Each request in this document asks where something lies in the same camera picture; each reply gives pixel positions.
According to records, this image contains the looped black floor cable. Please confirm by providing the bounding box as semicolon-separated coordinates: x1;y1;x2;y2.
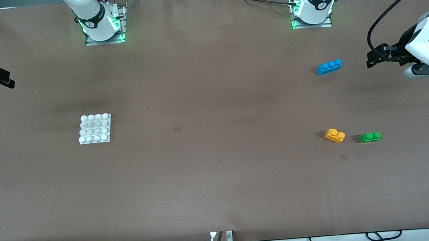
365;229;403;241

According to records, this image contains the blue three-stud block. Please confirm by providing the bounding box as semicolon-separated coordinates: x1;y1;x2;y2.
316;59;344;76

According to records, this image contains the yellow two-stud block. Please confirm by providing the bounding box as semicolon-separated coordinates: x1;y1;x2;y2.
324;127;346;144

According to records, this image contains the thin grey wire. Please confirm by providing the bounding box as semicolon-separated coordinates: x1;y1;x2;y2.
123;0;141;17

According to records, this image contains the green two-stud block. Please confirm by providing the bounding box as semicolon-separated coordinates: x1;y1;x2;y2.
359;131;382;143

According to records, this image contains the white studded base plate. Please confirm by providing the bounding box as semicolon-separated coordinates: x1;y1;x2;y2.
76;112;114;145

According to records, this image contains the white table edge bracket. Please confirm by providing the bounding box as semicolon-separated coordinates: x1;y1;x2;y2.
210;230;234;241

